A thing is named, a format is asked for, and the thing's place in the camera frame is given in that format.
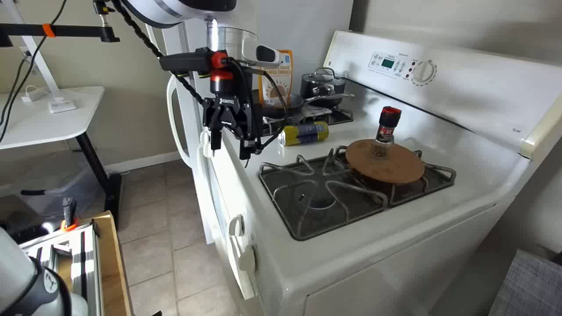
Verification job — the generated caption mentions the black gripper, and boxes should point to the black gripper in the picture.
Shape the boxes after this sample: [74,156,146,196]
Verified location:
[204,73,263,163]

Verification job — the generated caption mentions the grey white robot base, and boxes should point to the grey white robot base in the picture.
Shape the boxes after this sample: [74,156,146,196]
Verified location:
[0,224,91,316]

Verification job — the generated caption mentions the round wooden chopping board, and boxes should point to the round wooden chopping board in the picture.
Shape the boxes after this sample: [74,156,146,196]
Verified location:
[344,137,427,188]

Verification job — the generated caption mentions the stove clock display panel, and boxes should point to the stove clock display panel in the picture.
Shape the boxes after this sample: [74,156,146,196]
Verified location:
[367,49,413,77]

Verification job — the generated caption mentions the white stove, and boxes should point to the white stove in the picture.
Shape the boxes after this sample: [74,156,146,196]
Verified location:
[198,30,562,316]

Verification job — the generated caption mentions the white stove control knob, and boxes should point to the white stove control knob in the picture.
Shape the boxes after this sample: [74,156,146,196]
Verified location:
[409,56,439,88]

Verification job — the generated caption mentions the black frying pan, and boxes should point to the black frying pan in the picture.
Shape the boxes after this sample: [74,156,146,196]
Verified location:
[260,95,307,117]

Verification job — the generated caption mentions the yellow and blue can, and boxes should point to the yellow and blue can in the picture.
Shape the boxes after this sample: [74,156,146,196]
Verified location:
[276,119,332,147]

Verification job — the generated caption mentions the orange food box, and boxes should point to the orange food box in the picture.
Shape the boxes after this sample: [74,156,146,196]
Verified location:
[258,47,297,109]

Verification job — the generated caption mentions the small black burner grate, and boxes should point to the small black burner grate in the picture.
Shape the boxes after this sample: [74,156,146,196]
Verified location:
[260,100,355,137]

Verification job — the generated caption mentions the large black burner grate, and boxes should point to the large black burner grate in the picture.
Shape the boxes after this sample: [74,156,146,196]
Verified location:
[256,145,458,242]

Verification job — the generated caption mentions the silver and black kettle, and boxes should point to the silver and black kettle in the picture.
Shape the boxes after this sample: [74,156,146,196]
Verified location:
[298,65,356,110]

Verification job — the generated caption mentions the white refrigerator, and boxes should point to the white refrigerator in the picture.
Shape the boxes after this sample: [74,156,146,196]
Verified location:
[137,0,356,246]

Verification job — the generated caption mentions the clear plastic storage bin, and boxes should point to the clear plastic storage bin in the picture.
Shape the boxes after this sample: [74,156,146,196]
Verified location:
[0,152,111,224]

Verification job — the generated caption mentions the black boom with orange tape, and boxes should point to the black boom with orange tape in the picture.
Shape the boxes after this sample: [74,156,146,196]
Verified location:
[0,21,121,49]

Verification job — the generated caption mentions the white side table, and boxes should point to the white side table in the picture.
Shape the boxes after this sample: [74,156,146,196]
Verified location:
[0,84,123,231]

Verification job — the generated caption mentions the grey checked mat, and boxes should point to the grey checked mat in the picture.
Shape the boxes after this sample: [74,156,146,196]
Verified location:
[486,249,562,316]

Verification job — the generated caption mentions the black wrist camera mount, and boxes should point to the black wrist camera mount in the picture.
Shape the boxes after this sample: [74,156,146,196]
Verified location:
[158,47,232,84]

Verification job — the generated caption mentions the white oven door handle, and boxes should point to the white oven door handle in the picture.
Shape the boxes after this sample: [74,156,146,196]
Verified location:
[197,128,260,302]

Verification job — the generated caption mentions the braided black robot cable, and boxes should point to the braided black robot cable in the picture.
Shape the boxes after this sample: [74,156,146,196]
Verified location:
[109,0,207,109]

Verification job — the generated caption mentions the white camera stand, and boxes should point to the white camera stand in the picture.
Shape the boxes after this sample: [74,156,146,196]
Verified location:
[0,0,79,116]

